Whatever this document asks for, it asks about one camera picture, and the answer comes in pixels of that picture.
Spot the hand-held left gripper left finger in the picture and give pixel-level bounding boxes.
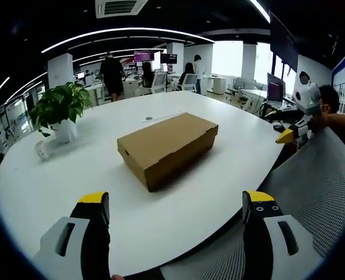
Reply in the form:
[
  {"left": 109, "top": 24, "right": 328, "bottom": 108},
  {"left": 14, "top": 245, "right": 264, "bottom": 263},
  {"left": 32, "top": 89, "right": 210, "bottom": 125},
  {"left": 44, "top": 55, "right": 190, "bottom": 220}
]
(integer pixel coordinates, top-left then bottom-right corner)
[{"left": 33, "top": 191, "right": 111, "bottom": 280}]

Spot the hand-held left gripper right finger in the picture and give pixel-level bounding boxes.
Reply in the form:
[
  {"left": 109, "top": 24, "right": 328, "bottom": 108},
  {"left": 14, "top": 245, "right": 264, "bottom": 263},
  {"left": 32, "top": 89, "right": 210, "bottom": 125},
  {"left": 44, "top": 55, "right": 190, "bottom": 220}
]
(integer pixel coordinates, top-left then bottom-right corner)
[{"left": 241, "top": 189, "right": 322, "bottom": 280}]

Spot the brown cardboard shoe box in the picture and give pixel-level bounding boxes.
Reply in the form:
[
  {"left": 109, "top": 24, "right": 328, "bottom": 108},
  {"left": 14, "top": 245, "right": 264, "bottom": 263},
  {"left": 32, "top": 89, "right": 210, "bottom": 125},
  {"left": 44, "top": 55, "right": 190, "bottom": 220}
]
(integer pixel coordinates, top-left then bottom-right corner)
[{"left": 116, "top": 112, "right": 219, "bottom": 193}]

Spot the black yellow device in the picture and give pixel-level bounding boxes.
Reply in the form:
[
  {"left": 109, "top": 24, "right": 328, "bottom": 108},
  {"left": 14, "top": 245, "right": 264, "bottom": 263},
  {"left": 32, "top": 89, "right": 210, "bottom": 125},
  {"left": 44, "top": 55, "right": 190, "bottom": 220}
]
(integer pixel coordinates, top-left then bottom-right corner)
[{"left": 262, "top": 108, "right": 301, "bottom": 121}]

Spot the computer monitor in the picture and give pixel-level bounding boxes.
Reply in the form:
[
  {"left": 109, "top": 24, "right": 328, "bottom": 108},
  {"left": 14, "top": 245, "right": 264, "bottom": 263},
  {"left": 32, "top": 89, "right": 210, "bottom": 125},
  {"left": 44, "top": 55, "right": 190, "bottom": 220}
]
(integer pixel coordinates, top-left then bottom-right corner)
[
  {"left": 266, "top": 72, "right": 287, "bottom": 103},
  {"left": 133, "top": 50, "right": 156, "bottom": 62},
  {"left": 160, "top": 53, "right": 179, "bottom": 65}
]

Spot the grey mesh office chair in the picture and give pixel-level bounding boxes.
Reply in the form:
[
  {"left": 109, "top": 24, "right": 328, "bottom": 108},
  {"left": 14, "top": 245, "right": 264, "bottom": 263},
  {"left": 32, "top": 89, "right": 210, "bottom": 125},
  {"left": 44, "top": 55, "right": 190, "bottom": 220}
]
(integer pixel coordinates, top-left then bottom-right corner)
[{"left": 159, "top": 125, "right": 345, "bottom": 280}]

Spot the white plant pot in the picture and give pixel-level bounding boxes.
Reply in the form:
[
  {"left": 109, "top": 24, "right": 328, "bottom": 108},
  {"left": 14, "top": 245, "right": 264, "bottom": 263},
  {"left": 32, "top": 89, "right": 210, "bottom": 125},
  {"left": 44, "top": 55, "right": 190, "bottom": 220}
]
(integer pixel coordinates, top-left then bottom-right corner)
[{"left": 50, "top": 118, "right": 78, "bottom": 144}]

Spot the white office chair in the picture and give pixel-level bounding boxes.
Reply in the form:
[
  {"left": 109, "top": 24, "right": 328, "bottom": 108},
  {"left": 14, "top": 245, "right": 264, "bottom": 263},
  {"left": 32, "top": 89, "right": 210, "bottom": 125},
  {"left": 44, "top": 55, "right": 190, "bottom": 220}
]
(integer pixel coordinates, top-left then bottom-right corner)
[
  {"left": 150, "top": 72, "right": 168, "bottom": 95},
  {"left": 182, "top": 73, "right": 199, "bottom": 93}
]

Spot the green potted plant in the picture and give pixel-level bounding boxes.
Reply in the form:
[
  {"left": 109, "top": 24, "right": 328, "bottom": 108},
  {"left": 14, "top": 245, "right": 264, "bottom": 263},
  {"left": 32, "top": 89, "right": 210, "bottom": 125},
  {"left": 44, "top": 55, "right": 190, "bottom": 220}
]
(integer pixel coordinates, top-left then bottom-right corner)
[{"left": 28, "top": 81, "right": 93, "bottom": 138}]

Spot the ceiling air conditioner vent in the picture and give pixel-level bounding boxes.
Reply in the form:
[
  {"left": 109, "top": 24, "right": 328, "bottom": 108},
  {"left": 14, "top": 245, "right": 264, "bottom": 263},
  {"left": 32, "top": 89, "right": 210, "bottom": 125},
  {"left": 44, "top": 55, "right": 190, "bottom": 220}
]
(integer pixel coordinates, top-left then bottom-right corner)
[{"left": 95, "top": 0, "right": 149, "bottom": 19}]

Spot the large dark wall screen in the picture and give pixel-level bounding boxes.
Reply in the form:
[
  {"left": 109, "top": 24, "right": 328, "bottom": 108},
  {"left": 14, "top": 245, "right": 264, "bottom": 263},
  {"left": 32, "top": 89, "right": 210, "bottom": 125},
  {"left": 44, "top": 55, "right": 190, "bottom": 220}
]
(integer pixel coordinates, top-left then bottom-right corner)
[{"left": 269, "top": 10, "right": 299, "bottom": 73}]

